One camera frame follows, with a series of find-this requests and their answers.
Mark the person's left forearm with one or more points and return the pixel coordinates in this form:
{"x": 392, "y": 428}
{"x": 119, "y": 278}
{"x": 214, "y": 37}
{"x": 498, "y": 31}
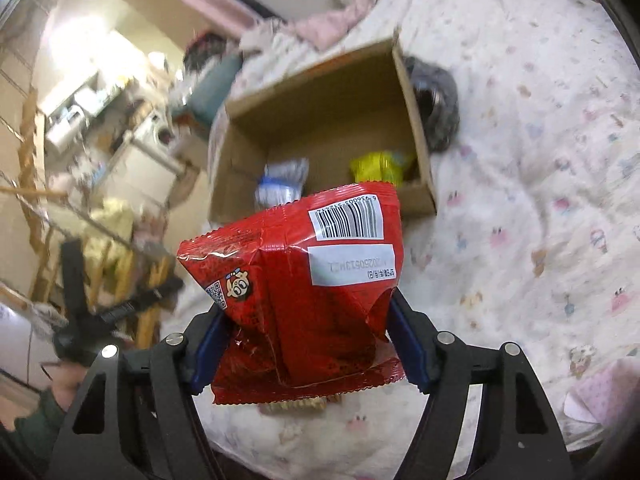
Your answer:
{"x": 35, "y": 430}

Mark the cardboard box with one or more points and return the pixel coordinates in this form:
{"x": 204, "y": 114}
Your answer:
{"x": 320, "y": 120}

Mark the dark grey fuzzy cloth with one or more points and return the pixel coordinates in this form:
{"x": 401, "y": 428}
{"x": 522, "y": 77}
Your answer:
{"x": 440, "y": 105}

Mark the red snack packet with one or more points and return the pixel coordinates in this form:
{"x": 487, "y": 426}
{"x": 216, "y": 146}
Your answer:
{"x": 300, "y": 310}

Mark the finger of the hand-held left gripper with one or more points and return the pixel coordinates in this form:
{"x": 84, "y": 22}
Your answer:
{"x": 73, "y": 285}
{"x": 145, "y": 300}

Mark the pink dotted packet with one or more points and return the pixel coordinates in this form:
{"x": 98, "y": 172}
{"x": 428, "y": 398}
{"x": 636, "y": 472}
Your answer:
{"x": 605, "y": 395}

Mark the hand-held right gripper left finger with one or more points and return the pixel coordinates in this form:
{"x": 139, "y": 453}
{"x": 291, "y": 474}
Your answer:
{"x": 207, "y": 355}

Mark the yellow snack packet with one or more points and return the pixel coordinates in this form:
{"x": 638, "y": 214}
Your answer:
{"x": 380, "y": 167}

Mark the person's left hand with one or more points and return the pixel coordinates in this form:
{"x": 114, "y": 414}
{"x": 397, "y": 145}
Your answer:
{"x": 65, "y": 385}

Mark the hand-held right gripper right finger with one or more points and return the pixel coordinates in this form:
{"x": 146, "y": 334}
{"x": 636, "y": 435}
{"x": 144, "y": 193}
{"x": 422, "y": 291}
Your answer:
{"x": 410, "y": 355}

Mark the white printed bed sheet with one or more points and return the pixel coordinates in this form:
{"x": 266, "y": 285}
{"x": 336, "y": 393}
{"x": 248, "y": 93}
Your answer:
{"x": 525, "y": 185}

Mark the pink blanket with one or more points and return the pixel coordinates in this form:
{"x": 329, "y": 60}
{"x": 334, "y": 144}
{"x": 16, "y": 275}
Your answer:
{"x": 330, "y": 25}

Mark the blue and white snack packet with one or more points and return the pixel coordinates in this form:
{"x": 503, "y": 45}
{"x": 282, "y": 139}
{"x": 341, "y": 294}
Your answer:
{"x": 280, "y": 180}

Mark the teal pillow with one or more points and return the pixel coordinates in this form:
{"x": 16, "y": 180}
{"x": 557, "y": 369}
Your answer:
{"x": 212, "y": 90}

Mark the wooden rack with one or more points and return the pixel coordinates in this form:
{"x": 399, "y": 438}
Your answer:
{"x": 32, "y": 200}

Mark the white washing machine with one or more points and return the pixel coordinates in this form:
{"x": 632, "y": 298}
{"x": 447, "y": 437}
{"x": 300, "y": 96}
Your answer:
{"x": 152, "y": 155}

